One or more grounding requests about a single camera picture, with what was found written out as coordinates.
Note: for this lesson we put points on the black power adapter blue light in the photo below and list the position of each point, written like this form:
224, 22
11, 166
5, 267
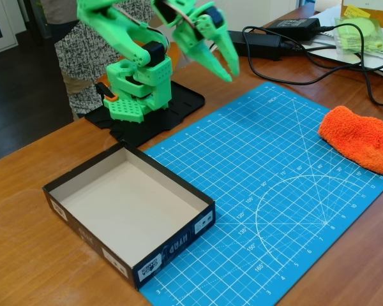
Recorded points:
258, 43

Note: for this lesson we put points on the black cardboard box tray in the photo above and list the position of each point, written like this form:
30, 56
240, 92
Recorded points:
178, 245

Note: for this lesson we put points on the black power adapter white label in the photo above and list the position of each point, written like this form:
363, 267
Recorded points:
293, 28

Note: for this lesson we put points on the green 3D-printed robot arm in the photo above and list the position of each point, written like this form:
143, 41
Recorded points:
124, 38

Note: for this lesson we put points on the white papers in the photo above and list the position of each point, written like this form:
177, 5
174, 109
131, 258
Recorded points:
375, 62

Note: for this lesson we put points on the blue cutting mat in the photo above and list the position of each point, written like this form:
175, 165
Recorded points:
274, 178

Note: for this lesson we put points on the orange fluffy sock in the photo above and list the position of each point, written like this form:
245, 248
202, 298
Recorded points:
357, 140

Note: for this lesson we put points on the plastic bag with green parts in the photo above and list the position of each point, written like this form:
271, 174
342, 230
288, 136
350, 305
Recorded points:
360, 36

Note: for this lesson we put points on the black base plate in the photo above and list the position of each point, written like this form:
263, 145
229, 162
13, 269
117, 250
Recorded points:
185, 99

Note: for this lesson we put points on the orange black table clamp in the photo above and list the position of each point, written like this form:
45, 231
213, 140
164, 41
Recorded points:
107, 92

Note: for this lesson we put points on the green gripper black servo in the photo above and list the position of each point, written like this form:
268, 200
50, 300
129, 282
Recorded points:
200, 41

